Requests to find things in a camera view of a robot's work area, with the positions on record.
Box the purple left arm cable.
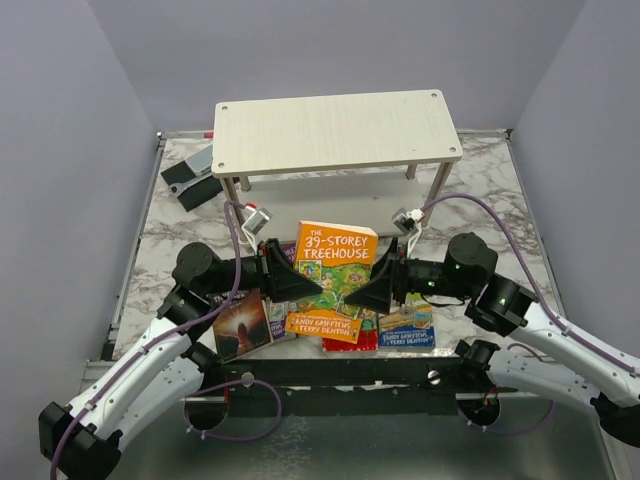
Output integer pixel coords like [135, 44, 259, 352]
[48, 200, 282, 480]

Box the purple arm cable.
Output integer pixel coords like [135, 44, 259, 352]
[48, 200, 282, 480]
[422, 193, 640, 435]

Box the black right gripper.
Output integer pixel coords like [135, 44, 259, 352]
[344, 236, 474, 313]

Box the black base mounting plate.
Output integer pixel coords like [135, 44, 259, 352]
[203, 357, 494, 418]

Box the grey white device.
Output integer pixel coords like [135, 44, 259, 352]
[185, 145, 213, 176]

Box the purple treehouse book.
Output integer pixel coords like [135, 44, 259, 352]
[267, 302, 295, 342]
[281, 243, 296, 265]

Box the purple treehouse book front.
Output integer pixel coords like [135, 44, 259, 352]
[267, 302, 295, 342]

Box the purple treehouse book rear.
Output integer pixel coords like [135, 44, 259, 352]
[281, 243, 296, 265]

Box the blue 91-storey treehouse book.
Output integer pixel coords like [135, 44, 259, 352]
[378, 294, 436, 351]

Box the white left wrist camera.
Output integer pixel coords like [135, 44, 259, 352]
[241, 203, 273, 249]

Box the silver metal wrench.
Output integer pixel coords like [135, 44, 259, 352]
[169, 173, 211, 198]

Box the white two-tier shelf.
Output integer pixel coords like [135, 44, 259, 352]
[211, 90, 463, 242]

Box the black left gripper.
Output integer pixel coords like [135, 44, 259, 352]
[205, 237, 323, 301]

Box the dark three days book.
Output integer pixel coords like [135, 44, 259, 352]
[212, 289, 272, 362]

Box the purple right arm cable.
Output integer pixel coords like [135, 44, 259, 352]
[422, 193, 640, 435]

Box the red treehouse book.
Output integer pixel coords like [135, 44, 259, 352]
[322, 309, 379, 352]

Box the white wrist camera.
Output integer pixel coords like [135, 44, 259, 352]
[392, 208, 425, 258]
[241, 203, 273, 249]

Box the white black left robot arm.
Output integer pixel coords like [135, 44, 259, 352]
[38, 239, 321, 479]

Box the orange 39-storey treehouse book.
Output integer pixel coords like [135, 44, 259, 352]
[285, 221, 378, 345]

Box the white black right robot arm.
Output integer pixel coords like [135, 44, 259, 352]
[345, 233, 639, 447]

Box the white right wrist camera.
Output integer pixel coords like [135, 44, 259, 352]
[392, 208, 425, 258]

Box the black foam block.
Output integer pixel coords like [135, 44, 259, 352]
[161, 162, 223, 212]

